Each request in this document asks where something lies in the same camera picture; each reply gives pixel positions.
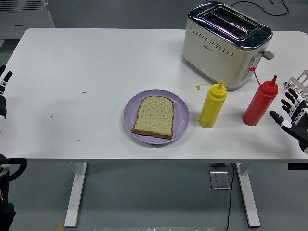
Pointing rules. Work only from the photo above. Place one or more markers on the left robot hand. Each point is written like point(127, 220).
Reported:
point(3, 106)

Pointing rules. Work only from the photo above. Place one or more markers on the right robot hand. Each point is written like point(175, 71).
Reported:
point(294, 126)

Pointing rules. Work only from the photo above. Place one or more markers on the red squeeze bottle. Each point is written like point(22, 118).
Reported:
point(261, 103)

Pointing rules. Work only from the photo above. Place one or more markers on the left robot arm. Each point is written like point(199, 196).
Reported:
point(4, 192)

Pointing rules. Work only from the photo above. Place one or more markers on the bread slice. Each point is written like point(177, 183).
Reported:
point(155, 118)

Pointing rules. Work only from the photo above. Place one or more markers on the black table control panel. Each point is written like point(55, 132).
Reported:
point(298, 166)

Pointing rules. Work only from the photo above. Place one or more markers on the silver metal toast rack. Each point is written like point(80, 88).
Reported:
point(295, 82)

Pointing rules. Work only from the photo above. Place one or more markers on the white table leg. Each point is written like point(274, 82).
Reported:
point(75, 187)
point(249, 192)

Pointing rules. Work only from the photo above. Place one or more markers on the yellow squeeze bottle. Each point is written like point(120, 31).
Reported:
point(213, 106)

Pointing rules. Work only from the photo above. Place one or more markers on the white floor appliance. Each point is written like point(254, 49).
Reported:
point(26, 21)

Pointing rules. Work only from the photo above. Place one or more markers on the metal floor socket plate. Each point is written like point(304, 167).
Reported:
point(219, 180)

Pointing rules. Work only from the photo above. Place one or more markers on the cream and chrome toaster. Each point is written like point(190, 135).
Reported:
point(211, 53)

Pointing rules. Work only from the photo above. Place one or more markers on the purple plate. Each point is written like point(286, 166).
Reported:
point(180, 113)

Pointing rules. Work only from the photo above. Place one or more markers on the small wooden piece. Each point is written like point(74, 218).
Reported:
point(59, 226)

